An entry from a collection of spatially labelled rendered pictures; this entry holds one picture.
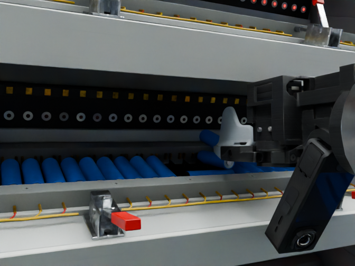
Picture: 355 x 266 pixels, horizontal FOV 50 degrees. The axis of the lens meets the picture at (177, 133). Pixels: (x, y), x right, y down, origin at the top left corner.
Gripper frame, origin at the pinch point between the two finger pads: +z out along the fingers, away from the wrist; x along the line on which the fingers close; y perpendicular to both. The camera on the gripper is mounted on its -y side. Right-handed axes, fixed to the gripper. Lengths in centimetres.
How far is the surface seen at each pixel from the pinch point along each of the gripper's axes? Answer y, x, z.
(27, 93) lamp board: 7.4, 22.5, 7.3
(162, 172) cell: -1.9, 8.7, 0.6
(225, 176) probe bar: -2.5, 2.3, -2.6
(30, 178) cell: -1.8, 22.8, 0.4
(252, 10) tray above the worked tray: 21.9, -10.2, 8.3
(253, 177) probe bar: -2.6, -1.2, -3.2
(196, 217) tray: -6.1, 7.8, -5.7
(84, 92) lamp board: 7.8, 16.1, 7.2
